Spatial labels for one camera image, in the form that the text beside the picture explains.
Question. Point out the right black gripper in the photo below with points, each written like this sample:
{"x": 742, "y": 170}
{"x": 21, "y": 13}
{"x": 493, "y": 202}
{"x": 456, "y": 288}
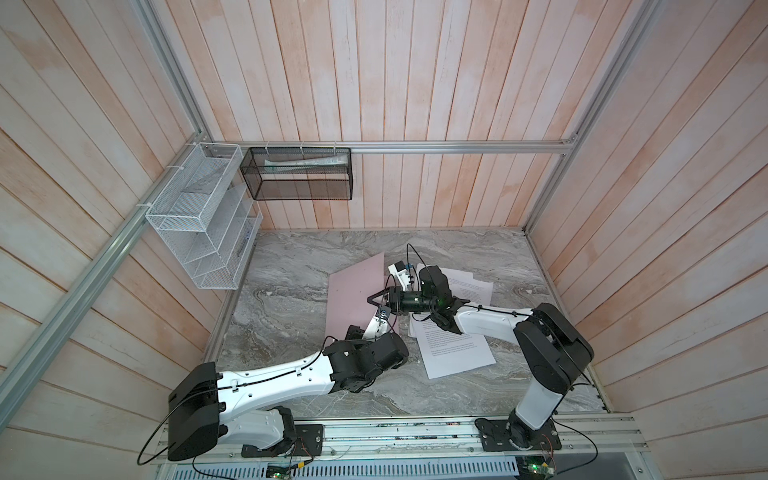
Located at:
{"x": 395, "y": 299}

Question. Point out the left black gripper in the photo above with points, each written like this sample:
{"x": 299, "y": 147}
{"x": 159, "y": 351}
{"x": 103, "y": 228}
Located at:
{"x": 355, "y": 335}

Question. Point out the pink file folder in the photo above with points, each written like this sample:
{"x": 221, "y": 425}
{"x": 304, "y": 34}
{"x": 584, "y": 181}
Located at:
{"x": 348, "y": 290}

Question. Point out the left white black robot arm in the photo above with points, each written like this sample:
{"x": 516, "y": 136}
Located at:
{"x": 210, "y": 407}

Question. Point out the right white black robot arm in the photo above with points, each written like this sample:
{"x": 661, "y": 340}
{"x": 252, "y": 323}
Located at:
{"x": 556, "y": 353}

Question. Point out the horizontal aluminium back bar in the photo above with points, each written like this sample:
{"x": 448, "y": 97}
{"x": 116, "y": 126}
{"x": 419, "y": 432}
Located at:
{"x": 420, "y": 147}

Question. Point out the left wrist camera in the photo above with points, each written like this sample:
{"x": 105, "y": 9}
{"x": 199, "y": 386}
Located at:
{"x": 379, "y": 324}

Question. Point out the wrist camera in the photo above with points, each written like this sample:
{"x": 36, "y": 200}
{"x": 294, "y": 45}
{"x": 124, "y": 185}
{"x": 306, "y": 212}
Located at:
{"x": 402, "y": 272}
{"x": 379, "y": 324}

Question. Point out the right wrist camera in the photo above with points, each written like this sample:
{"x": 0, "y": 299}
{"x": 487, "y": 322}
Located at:
{"x": 402, "y": 272}

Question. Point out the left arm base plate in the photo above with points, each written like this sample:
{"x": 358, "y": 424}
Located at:
{"x": 306, "y": 439}

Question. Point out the black mesh wall basket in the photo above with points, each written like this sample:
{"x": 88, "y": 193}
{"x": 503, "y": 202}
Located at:
{"x": 298, "y": 173}

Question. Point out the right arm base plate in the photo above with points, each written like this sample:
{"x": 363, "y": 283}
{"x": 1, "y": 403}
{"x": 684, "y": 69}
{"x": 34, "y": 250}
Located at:
{"x": 512, "y": 435}

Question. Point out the white wire mesh shelf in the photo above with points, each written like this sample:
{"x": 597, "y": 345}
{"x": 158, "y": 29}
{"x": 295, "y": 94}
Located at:
{"x": 206, "y": 219}

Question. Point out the white perforated cable duct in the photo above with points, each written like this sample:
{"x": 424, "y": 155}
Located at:
{"x": 437, "y": 468}

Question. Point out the right aluminium frame post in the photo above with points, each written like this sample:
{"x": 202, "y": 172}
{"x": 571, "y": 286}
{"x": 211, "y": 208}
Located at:
{"x": 638, "y": 30}

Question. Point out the aluminium front rail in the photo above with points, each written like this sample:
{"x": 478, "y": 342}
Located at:
{"x": 446, "y": 436}

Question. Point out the left aluminium frame bar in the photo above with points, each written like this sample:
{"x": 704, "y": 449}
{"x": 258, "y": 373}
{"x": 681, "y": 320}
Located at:
{"x": 37, "y": 355}

